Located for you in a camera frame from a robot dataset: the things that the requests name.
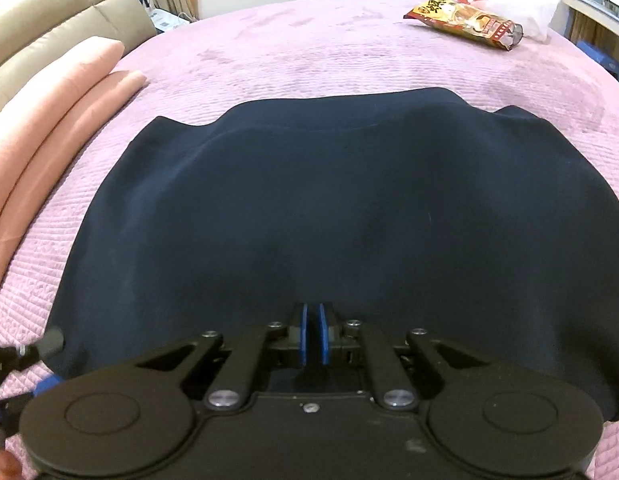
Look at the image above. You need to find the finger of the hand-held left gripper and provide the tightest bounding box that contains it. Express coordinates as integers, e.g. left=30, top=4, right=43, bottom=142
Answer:
left=16, top=327, right=66, bottom=362
left=32, top=374, right=62, bottom=402

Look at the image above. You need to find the yellow red snack packet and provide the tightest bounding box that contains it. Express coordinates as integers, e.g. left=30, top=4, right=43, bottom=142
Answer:
left=403, top=0, right=524, bottom=52

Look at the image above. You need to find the person's left hand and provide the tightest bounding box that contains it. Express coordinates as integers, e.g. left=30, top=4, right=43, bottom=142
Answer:
left=0, top=451, right=24, bottom=480

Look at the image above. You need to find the grey desk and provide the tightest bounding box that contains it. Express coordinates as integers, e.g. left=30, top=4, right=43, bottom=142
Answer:
left=562, top=0, right=619, bottom=36

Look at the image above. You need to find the folded pink blanket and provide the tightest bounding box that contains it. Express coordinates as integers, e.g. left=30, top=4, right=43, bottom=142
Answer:
left=0, top=36, right=149, bottom=301

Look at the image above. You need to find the beige padded headboard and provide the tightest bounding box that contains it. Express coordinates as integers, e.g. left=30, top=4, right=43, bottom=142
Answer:
left=0, top=0, right=157, bottom=121

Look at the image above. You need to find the blue plastic stool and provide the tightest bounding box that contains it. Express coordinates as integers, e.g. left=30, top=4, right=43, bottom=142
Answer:
left=577, top=40, right=619, bottom=86

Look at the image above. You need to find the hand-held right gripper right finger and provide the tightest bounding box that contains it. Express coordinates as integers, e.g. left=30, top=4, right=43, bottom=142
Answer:
left=318, top=301, right=490, bottom=410

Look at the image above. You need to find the black hoodie with white stripes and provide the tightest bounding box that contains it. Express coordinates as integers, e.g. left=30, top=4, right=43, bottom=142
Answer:
left=48, top=87, right=619, bottom=421

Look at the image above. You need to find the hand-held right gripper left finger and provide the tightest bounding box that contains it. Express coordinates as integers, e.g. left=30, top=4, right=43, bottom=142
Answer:
left=134, top=301, right=311, bottom=411

